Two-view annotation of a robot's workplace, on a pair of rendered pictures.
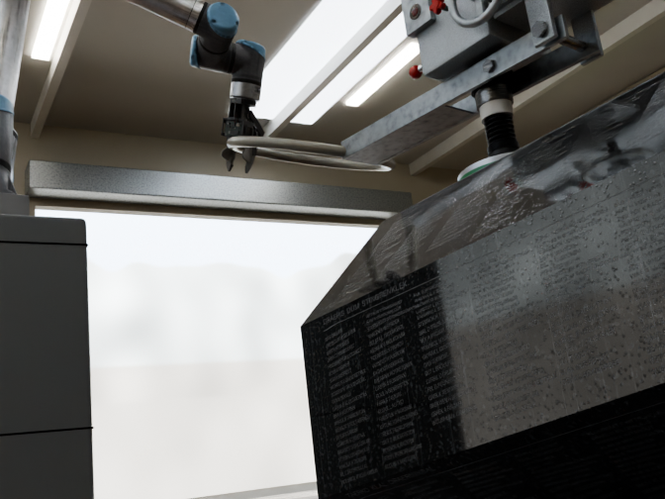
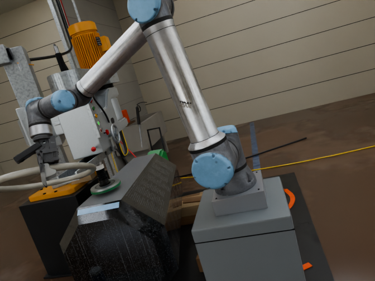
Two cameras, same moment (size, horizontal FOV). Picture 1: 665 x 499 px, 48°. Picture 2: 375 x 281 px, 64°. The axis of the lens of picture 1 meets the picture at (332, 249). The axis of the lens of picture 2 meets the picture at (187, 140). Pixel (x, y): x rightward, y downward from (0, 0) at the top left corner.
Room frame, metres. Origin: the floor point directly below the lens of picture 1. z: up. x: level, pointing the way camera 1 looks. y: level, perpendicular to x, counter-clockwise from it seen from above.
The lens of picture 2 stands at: (2.54, 1.55, 1.46)
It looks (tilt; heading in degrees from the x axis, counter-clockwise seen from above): 12 degrees down; 225
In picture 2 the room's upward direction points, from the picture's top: 16 degrees counter-clockwise
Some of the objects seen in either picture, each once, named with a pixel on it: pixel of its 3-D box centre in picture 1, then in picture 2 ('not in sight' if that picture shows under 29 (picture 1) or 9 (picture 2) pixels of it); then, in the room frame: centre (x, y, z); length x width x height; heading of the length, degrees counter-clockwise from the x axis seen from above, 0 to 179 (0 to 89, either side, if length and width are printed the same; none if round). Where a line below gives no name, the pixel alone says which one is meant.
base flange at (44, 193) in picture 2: not in sight; (65, 184); (1.42, -1.31, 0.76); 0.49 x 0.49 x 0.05; 30
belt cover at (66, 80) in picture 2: not in sight; (87, 82); (1.24, -0.61, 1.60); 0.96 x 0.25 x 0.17; 39
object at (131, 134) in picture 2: not in sight; (144, 141); (-0.98, -3.08, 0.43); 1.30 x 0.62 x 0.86; 31
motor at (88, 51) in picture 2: not in sight; (90, 48); (0.99, -0.80, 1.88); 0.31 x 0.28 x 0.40; 129
